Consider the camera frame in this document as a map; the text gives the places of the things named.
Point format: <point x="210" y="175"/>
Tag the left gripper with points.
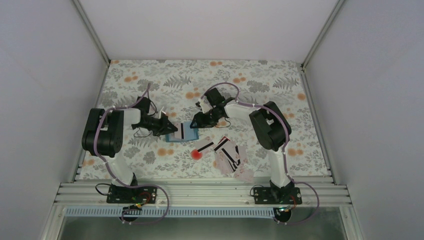
<point x="163" y="128"/>

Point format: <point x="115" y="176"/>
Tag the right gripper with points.
<point x="201" y="122"/>

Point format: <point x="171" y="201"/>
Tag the teal card holder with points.
<point x="193" y="134"/>

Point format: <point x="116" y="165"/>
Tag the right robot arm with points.
<point x="268" y="122"/>

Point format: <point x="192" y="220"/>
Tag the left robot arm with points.
<point x="103" y="135"/>

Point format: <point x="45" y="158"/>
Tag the black striped card pile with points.
<point x="228" y="156"/>

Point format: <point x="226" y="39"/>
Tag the floral table mat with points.
<point x="176" y="85"/>

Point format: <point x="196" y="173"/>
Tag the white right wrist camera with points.
<point x="204" y="107"/>

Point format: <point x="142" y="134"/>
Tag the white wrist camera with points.
<point x="162" y="114"/>
<point x="204" y="107"/>

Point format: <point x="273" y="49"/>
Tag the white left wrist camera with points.
<point x="162" y="114"/>

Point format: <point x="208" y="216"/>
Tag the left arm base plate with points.
<point x="124" y="195"/>

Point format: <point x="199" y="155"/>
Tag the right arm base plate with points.
<point x="264" y="196"/>

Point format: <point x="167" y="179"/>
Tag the aluminium rail frame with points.
<point x="209" y="192"/>

